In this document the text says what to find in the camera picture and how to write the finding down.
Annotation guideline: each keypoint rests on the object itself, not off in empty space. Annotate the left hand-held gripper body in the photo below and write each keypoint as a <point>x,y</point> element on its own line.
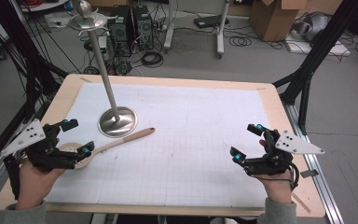
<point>40,154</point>

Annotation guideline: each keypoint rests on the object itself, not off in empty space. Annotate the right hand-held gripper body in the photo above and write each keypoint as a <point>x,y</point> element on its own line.
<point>273,161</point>

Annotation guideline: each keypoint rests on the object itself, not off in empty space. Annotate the wooden slotted spoon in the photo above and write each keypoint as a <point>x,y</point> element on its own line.
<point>127,138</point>

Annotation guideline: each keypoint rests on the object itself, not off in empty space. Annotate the metal utensil stand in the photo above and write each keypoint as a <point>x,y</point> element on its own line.
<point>105,74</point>

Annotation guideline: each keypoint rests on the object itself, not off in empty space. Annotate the person's right hand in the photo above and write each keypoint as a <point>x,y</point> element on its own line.
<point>276,189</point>

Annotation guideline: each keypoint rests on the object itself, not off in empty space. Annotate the person's left hand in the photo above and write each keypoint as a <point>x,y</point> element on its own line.
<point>34,186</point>

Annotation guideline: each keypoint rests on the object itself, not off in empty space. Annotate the small black tag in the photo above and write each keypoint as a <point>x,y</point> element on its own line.
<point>309,173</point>

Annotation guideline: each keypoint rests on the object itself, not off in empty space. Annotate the white grid paper mat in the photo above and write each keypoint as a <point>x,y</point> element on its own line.
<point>183,140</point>

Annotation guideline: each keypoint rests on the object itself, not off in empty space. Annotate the small white green device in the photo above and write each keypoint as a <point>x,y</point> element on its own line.
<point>102,43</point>

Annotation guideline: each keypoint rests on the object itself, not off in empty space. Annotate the white stand leg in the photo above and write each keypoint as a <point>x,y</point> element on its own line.
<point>169,31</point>
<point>220,37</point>

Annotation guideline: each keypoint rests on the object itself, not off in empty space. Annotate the black computer tower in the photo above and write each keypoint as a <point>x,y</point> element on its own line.
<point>143,28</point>
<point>119,31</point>

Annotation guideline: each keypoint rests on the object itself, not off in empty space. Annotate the large cardboard box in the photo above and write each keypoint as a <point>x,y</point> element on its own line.
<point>273,21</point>

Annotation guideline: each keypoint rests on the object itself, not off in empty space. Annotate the white flat board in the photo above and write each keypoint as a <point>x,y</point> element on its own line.
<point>338,49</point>

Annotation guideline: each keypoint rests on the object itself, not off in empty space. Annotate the flat black box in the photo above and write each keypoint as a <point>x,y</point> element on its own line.
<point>209,21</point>

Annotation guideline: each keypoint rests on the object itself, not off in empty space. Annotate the grey rounded appliance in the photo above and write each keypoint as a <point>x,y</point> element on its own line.
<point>315,25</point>

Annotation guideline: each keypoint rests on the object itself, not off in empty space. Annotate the round white table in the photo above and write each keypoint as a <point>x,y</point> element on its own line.
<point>43,5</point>

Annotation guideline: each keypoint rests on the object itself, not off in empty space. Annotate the aluminium rail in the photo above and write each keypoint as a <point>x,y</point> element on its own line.
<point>320,180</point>

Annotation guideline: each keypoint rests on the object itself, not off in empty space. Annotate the black metal frame strut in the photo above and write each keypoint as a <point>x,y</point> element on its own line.
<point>320,49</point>

